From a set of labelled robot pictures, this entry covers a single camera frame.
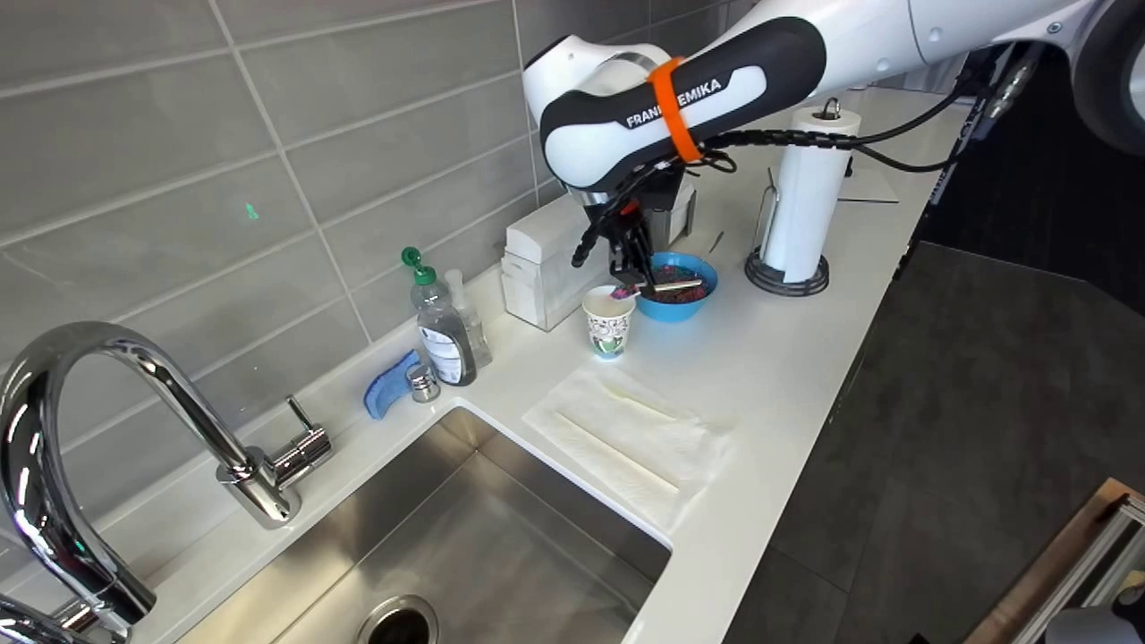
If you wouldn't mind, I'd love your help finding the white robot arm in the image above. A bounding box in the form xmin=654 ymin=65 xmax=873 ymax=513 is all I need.
xmin=521 ymin=0 xmax=1145 ymax=276

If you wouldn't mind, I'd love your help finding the paper towel roll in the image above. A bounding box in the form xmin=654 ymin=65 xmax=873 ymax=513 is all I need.
xmin=750 ymin=108 xmax=861 ymax=295

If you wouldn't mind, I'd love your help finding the small chrome faucet handle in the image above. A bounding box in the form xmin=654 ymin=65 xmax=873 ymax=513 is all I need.
xmin=271 ymin=400 xmax=332 ymax=486

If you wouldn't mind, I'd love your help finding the small metal sink stopper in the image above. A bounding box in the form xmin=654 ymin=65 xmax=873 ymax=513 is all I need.
xmin=409 ymin=366 xmax=441 ymax=403

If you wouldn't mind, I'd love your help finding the black braided cable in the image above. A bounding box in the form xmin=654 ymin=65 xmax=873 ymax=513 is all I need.
xmin=694 ymin=46 xmax=1043 ymax=174

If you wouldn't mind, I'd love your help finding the stainless steel sink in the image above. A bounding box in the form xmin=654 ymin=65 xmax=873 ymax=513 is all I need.
xmin=179 ymin=407 xmax=670 ymax=644

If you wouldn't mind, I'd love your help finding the dish soap bottle green cap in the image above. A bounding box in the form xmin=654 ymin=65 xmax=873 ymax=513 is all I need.
xmin=396 ymin=243 xmax=482 ymax=388

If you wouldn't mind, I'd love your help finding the white cloth mat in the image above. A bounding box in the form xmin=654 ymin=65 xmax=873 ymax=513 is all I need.
xmin=521 ymin=366 xmax=731 ymax=534

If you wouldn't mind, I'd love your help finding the steel napkin holder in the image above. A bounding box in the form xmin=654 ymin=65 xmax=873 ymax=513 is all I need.
xmin=663 ymin=172 xmax=698 ymax=245

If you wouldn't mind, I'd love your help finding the wooden cabinet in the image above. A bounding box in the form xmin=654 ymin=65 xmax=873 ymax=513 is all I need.
xmin=966 ymin=480 xmax=1145 ymax=644

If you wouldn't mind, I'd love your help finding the blue bowl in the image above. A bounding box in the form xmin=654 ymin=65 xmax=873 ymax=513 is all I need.
xmin=637 ymin=250 xmax=719 ymax=321

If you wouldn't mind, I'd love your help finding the white napkin stack box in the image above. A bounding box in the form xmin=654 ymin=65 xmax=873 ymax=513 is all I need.
xmin=496 ymin=196 xmax=610 ymax=327

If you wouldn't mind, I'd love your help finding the chrome kitchen faucet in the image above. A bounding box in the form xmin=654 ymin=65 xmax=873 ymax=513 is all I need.
xmin=0 ymin=321 xmax=301 ymax=638

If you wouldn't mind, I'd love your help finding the colourful gravel in bowl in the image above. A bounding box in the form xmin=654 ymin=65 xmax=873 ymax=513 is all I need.
xmin=643 ymin=273 xmax=705 ymax=302

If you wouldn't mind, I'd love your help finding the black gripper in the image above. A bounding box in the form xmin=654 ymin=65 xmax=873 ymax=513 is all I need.
xmin=574 ymin=178 xmax=679 ymax=283

